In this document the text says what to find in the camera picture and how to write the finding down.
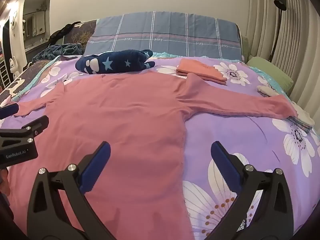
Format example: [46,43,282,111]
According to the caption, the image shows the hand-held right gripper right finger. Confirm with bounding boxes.
[210,141,294,240]

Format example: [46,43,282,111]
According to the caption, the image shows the green padded headboard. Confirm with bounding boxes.
[241,36,250,63]

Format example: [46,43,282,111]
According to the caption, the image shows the black garment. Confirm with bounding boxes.
[47,22,83,44]

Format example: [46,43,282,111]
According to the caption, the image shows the white cat wall decoration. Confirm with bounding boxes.
[9,10,25,38]

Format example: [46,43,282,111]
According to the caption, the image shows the cream curtain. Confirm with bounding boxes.
[246,0,320,110]

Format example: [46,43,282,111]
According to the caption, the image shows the blue plaid quilt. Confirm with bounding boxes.
[84,11,244,62]

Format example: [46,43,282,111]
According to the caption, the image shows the folded white patterned clothes stack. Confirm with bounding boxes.
[257,85,316,130]

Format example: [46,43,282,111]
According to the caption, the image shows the wall cabinet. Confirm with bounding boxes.
[24,2,50,48]

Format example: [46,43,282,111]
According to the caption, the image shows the pink long-sleeve shirt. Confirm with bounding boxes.
[11,71,299,240]

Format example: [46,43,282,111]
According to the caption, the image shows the dark floral blanket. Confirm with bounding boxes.
[0,19,97,103]

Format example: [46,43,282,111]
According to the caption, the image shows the folded salmon clothes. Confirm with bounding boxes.
[176,58,228,85]

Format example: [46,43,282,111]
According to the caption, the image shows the person's left hand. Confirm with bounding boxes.
[0,170,10,193]

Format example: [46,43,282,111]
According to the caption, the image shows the black floor lamp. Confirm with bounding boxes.
[269,0,288,62]

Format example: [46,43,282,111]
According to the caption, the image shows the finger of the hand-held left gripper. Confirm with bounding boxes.
[0,104,20,120]
[21,115,50,140]

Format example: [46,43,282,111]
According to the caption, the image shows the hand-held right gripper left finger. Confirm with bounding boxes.
[26,141,112,240]

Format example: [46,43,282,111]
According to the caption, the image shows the teal fuzzy blanket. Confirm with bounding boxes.
[32,42,83,63]

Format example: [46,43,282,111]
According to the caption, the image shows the white cat figurine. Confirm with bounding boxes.
[9,56,22,79]

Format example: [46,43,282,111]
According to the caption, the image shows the green pillow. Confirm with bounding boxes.
[246,56,294,95]

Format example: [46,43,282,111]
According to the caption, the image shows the white rack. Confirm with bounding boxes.
[0,52,12,88]

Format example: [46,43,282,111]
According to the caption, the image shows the purple floral bed sheet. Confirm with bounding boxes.
[0,55,320,240]

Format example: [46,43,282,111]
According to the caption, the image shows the navy star-print garment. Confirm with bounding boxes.
[75,49,156,75]

